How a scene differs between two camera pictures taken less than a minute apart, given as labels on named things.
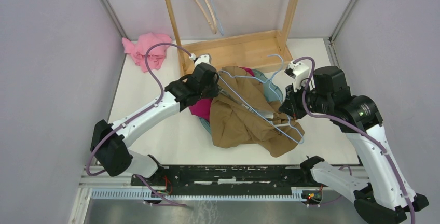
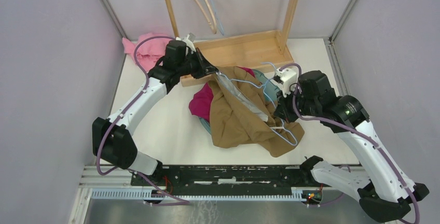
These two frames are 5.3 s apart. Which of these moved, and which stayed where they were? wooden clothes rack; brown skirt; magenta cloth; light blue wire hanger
Moved: light blue wire hanger
Stayed: magenta cloth; wooden clothes rack; brown skirt
